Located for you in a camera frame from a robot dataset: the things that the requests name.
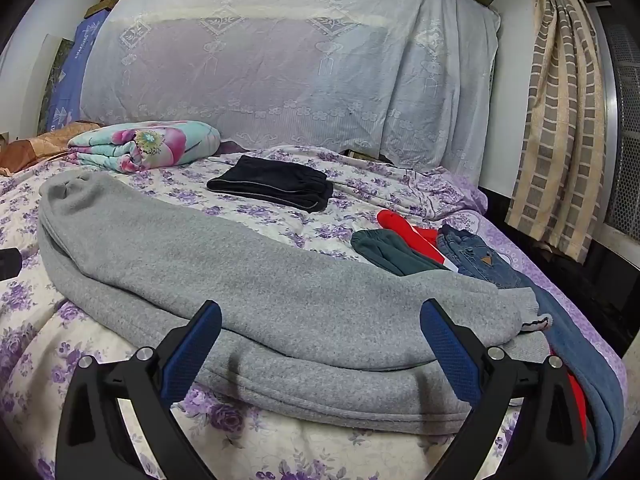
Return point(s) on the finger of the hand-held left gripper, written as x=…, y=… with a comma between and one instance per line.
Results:
x=9, y=264

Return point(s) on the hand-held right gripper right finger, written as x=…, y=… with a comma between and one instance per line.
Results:
x=450, y=355

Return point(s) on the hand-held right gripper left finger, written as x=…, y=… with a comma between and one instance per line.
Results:
x=197, y=345

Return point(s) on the grey sweatshirt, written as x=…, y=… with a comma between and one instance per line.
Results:
x=250, y=270

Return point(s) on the dark green pants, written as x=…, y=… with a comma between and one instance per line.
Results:
x=395, y=252

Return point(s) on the black folded pants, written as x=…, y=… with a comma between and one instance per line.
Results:
x=270, y=182

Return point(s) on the purple floral bed quilt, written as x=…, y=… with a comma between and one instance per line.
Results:
x=45, y=320

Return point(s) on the blue jeans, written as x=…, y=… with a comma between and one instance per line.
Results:
x=480, y=265

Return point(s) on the brown satin cloth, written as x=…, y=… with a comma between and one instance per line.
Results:
x=35, y=150

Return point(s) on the red garment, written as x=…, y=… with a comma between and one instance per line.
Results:
x=400, y=225

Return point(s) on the dark green framed board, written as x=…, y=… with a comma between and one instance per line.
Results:
x=52, y=85

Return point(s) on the turquoise pink floral pillow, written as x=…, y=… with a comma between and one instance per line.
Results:
x=150, y=145

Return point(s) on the blue flat box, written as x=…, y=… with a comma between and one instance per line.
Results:
x=75, y=75

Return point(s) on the beige checked curtain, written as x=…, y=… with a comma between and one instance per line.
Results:
x=555, y=135

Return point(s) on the perforated metal panel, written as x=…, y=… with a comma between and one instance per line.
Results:
x=625, y=135

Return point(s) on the white lace cover cloth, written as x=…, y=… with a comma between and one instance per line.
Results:
x=280, y=60

